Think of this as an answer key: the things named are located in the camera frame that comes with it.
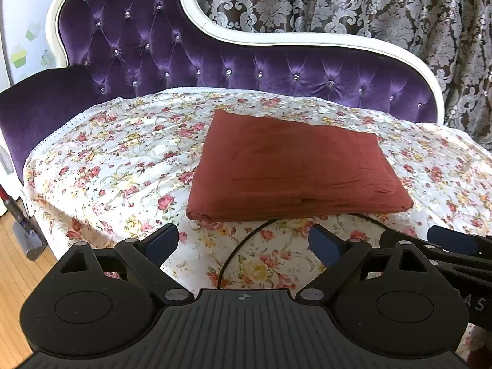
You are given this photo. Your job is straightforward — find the floral blanket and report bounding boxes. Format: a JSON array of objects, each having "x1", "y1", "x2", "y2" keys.
[{"x1": 23, "y1": 86, "x2": 492, "y2": 358}]

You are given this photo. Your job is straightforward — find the black cable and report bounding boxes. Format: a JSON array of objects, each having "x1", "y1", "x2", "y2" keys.
[{"x1": 215, "y1": 217, "x2": 385, "y2": 291}]

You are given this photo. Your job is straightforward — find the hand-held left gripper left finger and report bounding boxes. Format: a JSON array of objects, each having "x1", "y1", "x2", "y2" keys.
[{"x1": 58, "y1": 223, "x2": 195, "y2": 305}]

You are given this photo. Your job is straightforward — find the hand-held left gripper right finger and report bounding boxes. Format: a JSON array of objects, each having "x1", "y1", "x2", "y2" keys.
[{"x1": 296, "y1": 224, "x2": 431, "y2": 304}]

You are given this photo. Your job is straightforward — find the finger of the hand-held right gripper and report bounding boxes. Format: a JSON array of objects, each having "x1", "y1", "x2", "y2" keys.
[
  {"x1": 427, "y1": 225, "x2": 492, "y2": 256},
  {"x1": 380, "y1": 231, "x2": 492, "y2": 277}
]

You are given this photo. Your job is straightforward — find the grey vacuum cleaner head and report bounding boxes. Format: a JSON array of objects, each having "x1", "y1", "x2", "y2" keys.
[{"x1": 0, "y1": 184, "x2": 49, "y2": 263}]

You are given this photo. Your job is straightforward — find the purple tufted sofa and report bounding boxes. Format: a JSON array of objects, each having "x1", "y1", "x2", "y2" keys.
[{"x1": 0, "y1": 0, "x2": 446, "y2": 185}]

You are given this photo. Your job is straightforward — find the rust red pants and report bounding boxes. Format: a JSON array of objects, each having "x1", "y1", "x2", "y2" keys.
[{"x1": 185, "y1": 109, "x2": 415, "y2": 222}]

